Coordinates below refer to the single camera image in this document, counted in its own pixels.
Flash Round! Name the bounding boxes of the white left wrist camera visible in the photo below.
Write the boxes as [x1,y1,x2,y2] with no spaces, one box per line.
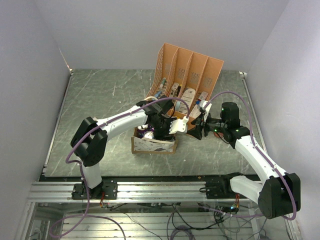
[169,116,189,135]

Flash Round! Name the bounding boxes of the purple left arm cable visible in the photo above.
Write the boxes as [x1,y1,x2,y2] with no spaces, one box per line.
[48,97,190,240]

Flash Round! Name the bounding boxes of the aluminium mounting rail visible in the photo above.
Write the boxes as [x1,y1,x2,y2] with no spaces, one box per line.
[27,181,253,203]

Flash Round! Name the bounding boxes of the red Coca-Cola can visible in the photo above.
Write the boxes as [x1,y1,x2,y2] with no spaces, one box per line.
[214,132,223,138]

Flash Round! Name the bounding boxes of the pink small box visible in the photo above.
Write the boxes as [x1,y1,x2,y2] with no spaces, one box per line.
[198,91,208,100]

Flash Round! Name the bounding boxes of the purple Fanta can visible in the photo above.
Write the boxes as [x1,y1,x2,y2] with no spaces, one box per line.
[143,131,154,139]
[137,124,152,135]

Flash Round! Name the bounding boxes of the peach plastic desk organizer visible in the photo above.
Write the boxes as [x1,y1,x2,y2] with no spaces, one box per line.
[146,43,224,129]

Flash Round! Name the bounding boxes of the canvas bag with rope handles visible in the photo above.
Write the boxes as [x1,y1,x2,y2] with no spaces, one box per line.
[131,95,178,154]

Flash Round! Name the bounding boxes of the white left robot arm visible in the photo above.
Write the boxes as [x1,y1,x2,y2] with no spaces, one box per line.
[70,96,174,199]

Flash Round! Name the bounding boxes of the white oval labelled pouch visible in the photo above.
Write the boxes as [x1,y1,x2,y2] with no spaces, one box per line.
[181,88,196,109]

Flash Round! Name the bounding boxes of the white flat box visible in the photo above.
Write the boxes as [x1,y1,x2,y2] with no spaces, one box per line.
[189,106,201,119]

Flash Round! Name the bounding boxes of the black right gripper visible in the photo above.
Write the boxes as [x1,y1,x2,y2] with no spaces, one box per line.
[187,111,228,140]

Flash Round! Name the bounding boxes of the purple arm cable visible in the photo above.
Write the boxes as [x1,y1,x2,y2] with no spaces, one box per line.
[48,97,190,240]
[166,91,301,240]

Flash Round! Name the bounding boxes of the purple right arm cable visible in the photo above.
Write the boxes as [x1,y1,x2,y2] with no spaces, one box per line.
[166,91,301,240]

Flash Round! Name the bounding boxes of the black marker pen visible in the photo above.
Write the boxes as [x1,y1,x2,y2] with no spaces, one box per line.
[169,82,180,98]

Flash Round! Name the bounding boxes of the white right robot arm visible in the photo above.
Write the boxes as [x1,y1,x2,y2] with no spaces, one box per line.
[187,100,301,219]

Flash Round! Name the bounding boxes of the blue glue bottle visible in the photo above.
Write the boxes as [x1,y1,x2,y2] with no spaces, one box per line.
[154,91,163,99]

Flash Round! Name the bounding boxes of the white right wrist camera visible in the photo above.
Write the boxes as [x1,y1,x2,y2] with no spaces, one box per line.
[198,99,212,122]

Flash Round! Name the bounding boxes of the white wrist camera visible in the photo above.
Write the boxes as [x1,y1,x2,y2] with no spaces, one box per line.
[169,116,189,135]
[198,99,212,122]

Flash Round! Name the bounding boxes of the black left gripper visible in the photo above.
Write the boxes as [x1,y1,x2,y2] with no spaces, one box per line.
[151,117,179,147]

